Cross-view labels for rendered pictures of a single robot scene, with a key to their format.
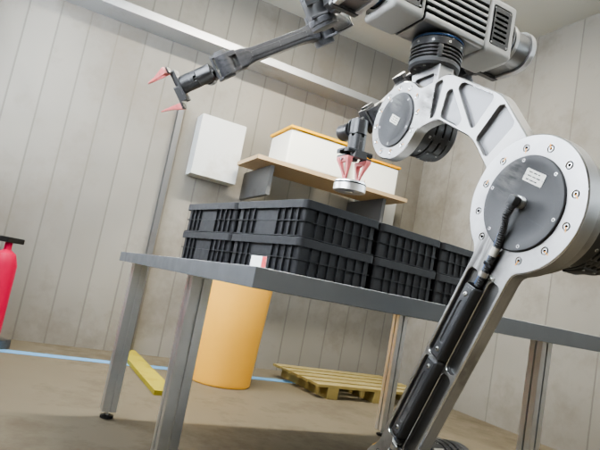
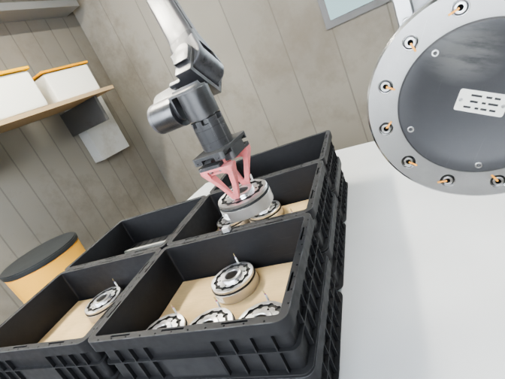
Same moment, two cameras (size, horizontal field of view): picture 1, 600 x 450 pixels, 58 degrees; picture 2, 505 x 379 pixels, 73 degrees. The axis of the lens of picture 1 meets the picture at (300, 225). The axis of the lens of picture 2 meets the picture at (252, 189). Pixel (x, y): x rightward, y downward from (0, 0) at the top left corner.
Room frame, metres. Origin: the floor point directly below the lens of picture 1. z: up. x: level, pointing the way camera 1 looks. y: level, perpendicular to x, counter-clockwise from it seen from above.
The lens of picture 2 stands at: (1.18, 0.15, 1.24)
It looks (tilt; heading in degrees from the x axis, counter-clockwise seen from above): 19 degrees down; 330
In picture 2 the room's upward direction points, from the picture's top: 25 degrees counter-clockwise
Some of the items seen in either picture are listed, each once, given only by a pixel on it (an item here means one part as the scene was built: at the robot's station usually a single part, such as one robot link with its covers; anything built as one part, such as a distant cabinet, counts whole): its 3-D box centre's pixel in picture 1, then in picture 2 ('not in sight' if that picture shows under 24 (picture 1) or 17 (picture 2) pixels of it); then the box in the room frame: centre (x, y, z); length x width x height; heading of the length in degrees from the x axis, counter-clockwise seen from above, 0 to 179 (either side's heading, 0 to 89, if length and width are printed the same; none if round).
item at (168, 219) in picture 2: not in sight; (147, 247); (2.27, -0.03, 0.87); 0.40 x 0.30 x 0.11; 35
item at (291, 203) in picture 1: (305, 215); (208, 277); (1.77, -0.01, 0.92); 0.40 x 0.30 x 0.02; 35
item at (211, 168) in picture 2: (349, 166); (228, 173); (1.71, -0.12, 1.09); 0.07 x 0.07 x 0.09; 28
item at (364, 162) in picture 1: (355, 168); (234, 168); (1.72, -0.14, 1.09); 0.07 x 0.07 x 0.09; 28
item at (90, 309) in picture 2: not in sight; (103, 300); (2.13, 0.16, 0.86); 0.10 x 0.10 x 0.01
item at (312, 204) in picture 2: (370, 234); (249, 204); (1.94, -0.26, 0.92); 0.40 x 0.30 x 0.02; 35
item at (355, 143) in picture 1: (355, 145); (214, 135); (1.71, -0.13, 1.16); 0.10 x 0.07 x 0.07; 118
